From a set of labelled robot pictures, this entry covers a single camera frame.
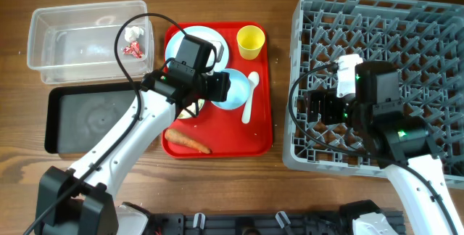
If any white paper tissue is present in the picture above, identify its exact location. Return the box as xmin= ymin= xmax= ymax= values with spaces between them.
xmin=124 ymin=26 xmax=144 ymax=43

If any red plastic tray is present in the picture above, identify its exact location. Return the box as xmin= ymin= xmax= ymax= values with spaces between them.
xmin=161 ymin=21 xmax=273 ymax=159

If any white plastic spoon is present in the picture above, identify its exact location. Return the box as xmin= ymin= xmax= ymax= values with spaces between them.
xmin=241 ymin=71 xmax=260 ymax=124

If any red snack wrapper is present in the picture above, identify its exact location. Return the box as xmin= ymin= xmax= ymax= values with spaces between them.
xmin=123 ymin=41 xmax=144 ymax=59

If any clear plastic bin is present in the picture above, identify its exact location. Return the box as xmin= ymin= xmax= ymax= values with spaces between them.
xmin=27 ymin=0 xmax=154 ymax=84

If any light blue bowl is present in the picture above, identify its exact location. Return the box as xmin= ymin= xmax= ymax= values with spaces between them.
xmin=212 ymin=68 xmax=250 ymax=110

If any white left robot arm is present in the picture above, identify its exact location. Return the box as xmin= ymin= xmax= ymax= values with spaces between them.
xmin=26 ymin=34 xmax=230 ymax=234

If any grey dishwasher rack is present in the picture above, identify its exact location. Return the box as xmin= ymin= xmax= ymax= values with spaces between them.
xmin=283 ymin=0 xmax=463 ymax=189

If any green bowl with food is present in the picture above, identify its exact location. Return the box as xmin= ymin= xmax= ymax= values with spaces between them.
xmin=178 ymin=99 xmax=205 ymax=119

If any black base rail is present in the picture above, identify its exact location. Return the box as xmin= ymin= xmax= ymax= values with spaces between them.
xmin=143 ymin=200 xmax=406 ymax=235

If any black tray bin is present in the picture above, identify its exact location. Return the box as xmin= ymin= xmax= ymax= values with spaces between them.
xmin=44 ymin=82 xmax=136 ymax=154

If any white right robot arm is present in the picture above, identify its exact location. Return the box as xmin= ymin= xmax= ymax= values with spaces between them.
xmin=304 ymin=62 xmax=463 ymax=234

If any light blue plate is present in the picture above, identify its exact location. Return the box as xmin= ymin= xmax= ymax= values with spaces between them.
xmin=165 ymin=25 xmax=229 ymax=75

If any orange carrot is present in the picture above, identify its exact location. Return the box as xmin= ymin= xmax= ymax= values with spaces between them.
xmin=165 ymin=128 xmax=212 ymax=154

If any yellow plastic cup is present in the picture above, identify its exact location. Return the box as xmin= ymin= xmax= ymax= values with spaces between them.
xmin=236 ymin=25 xmax=265 ymax=60

